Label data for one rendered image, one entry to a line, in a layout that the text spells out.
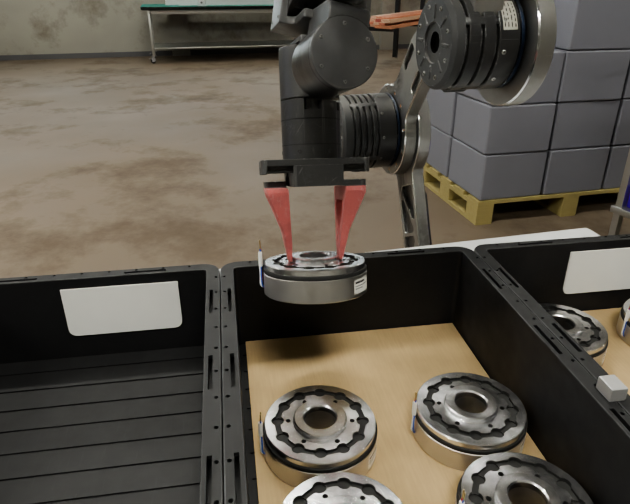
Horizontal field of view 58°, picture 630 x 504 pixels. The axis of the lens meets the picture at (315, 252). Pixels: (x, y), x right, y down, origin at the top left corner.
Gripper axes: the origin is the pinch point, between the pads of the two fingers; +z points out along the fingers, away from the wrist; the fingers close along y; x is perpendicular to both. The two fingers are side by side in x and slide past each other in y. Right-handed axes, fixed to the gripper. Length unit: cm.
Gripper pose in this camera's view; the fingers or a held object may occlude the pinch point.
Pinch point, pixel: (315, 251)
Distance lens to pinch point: 56.6
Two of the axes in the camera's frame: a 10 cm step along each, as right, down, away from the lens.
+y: 9.9, -0.5, 1.2
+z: 0.3, 9.9, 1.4
